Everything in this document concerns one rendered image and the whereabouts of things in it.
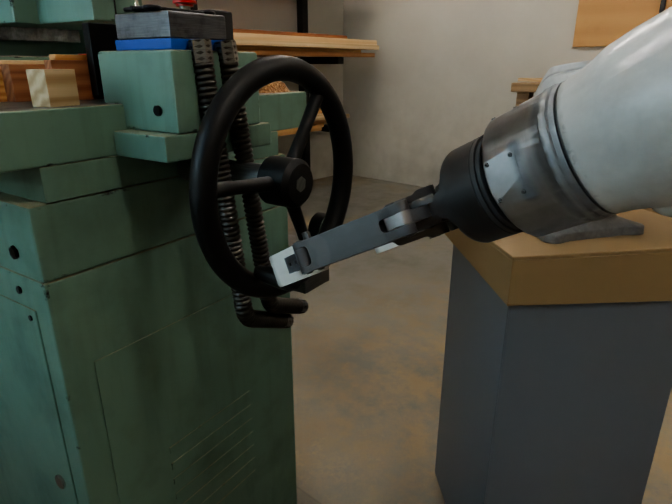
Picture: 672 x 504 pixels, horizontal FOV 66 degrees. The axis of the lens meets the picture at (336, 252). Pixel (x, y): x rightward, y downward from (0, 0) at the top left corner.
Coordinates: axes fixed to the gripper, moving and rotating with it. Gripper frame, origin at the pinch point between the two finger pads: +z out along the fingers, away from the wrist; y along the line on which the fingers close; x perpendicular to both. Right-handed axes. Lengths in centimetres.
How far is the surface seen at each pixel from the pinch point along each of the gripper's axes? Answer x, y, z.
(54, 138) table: -22.2, 15.9, 19.2
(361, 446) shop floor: 47, -49, 72
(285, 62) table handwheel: -21.8, -4.5, 2.3
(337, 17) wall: -198, -296, 231
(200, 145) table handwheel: -14.2, 7.8, 4.7
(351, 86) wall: -146, -305, 249
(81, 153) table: -20.7, 13.2, 20.7
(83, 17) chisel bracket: -42, 5, 27
